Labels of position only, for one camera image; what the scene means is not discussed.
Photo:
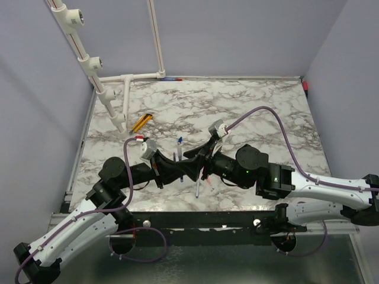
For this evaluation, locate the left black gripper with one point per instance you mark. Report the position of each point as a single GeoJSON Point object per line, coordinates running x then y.
{"type": "Point", "coordinates": [167, 172]}

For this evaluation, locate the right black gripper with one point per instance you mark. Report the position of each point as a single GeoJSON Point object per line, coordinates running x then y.
{"type": "Point", "coordinates": [204, 160]}

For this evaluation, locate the blue pen with cap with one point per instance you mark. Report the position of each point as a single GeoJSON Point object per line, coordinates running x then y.
{"type": "Point", "coordinates": [177, 156]}

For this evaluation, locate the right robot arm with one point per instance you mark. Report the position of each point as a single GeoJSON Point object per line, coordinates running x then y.
{"type": "Point", "coordinates": [330, 198]}

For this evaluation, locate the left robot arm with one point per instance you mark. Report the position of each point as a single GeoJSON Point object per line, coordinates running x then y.
{"type": "Point", "coordinates": [102, 212]}

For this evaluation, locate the grey pen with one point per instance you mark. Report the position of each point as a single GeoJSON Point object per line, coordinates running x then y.
{"type": "Point", "coordinates": [197, 192]}

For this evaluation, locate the red clamp at corner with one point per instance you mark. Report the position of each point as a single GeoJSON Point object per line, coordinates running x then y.
{"type": "Point", "coordinates": [305, 86]}

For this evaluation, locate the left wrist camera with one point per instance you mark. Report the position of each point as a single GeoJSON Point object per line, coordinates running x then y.
{"type": "Point", "coordinates": [147, 150]}

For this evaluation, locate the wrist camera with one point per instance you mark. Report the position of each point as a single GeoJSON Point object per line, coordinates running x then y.
{"type": "Point", "coordinates": [147, 150]}
{"type": "Point", "coordinates": [218, 129]}

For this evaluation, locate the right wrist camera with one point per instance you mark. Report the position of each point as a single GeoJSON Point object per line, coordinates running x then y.
{"type": "Point", "coordinates": [218, 129]}

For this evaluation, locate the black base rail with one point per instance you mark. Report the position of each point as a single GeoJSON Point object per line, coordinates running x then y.
{"type": "Point", "coordinates": [212, 228]}

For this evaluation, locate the aluminium frame rail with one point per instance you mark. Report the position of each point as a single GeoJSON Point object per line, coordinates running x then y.
{"type": "Point", "coordinates": [57, 218]}

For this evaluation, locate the white pvc pipe frame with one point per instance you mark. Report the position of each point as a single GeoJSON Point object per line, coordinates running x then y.
{"type": "Point", "coordinates": [115, 42]}

